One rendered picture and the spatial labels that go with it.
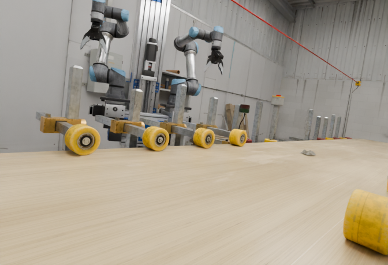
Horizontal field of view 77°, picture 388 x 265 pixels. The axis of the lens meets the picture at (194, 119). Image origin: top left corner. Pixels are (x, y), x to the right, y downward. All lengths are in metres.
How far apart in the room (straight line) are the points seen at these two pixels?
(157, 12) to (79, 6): 1.83
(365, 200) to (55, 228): 0.43
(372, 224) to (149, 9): 2.14
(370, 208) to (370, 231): 0.03
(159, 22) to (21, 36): 1.88
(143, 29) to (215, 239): 2.01
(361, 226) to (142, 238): 0.31
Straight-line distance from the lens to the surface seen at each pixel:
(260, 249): 0.38
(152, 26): 2.25
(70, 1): 3.89
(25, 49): 3.61
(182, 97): 1.20
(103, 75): 1.98
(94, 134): 0.73
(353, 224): 0.45
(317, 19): 9.93
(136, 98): 1.05
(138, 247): 0.34
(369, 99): 9.01
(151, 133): 0.83
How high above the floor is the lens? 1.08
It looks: 4 degrees down
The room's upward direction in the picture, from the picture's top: 8 degrees clockwise
